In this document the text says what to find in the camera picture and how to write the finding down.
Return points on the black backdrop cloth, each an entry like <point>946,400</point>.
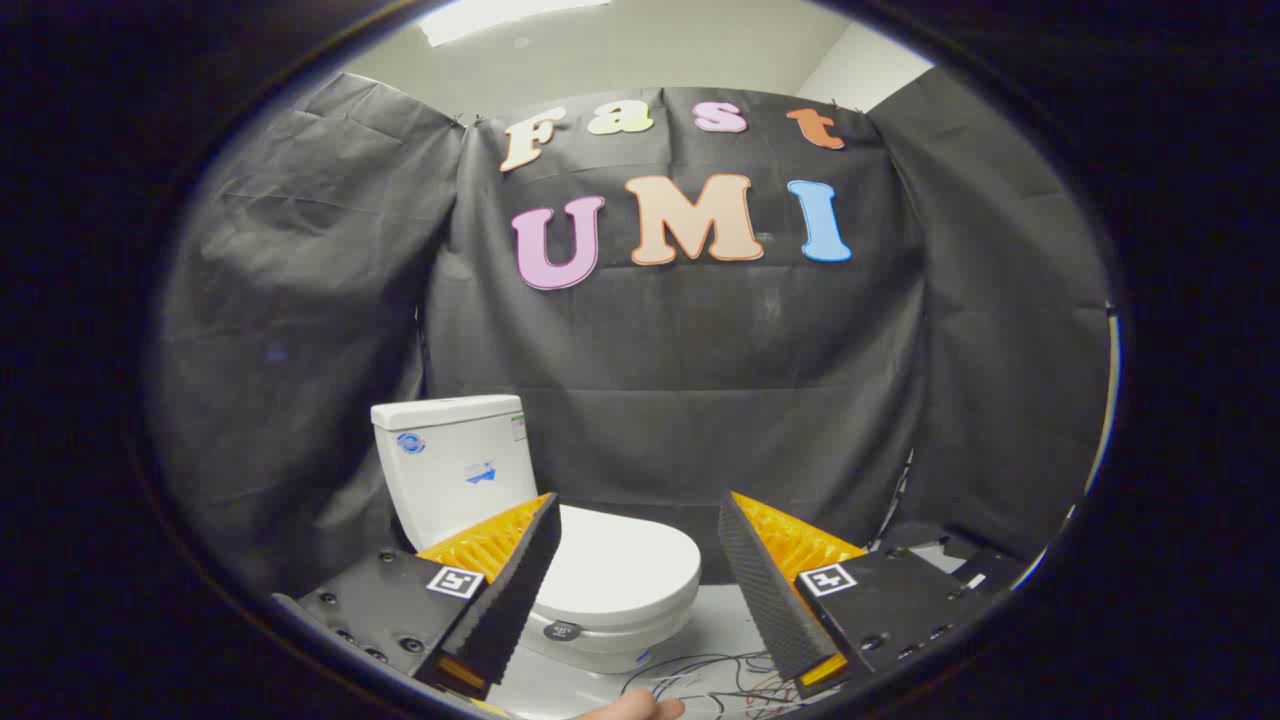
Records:
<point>700,350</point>

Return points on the white toilet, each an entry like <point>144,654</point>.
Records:
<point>450,470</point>

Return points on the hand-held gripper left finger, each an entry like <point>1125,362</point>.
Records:
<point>515,600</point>

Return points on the white toilet lid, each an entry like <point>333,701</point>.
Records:
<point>620,570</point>

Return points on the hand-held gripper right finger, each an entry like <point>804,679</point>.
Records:
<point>765,600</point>

